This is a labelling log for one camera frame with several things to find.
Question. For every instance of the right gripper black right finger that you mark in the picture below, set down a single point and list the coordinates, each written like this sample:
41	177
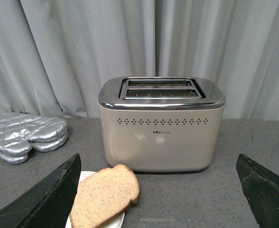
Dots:
261	189

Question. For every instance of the upper silver quilted oven mitt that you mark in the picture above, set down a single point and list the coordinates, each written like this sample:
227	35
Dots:
18	131

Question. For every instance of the white round plate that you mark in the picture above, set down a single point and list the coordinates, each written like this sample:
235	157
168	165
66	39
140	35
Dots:
116	223

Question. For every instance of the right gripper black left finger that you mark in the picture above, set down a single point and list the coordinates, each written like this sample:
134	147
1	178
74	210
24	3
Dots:
48	203

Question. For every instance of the silver quilted oven mitt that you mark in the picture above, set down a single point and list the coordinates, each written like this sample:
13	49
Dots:
37	146
18	131

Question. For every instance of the slice of brown bread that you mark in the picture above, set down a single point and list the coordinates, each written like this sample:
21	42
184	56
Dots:
104	196

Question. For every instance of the grey curtain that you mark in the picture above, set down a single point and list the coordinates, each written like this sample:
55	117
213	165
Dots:
55	55

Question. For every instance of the beige two-slot toaster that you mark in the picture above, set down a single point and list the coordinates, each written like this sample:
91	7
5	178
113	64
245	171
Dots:
160	124

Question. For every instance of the lower silver quilted oven mitt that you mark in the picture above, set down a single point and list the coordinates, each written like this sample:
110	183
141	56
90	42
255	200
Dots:
37	146

